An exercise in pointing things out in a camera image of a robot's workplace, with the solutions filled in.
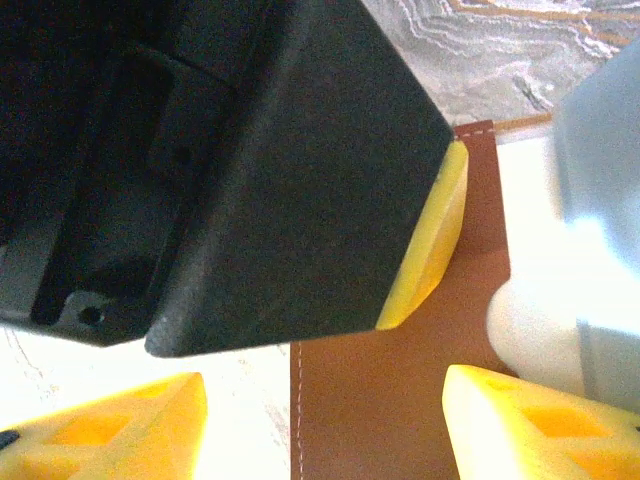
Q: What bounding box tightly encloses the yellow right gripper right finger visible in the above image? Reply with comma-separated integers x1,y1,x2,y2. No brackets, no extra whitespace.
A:
442,363,640,480

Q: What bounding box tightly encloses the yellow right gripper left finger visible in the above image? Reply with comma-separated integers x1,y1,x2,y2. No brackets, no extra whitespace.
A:
0,371,209,480

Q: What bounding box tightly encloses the orange-edged blue pouch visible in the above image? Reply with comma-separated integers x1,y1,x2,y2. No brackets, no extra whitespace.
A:
289,113,591,480

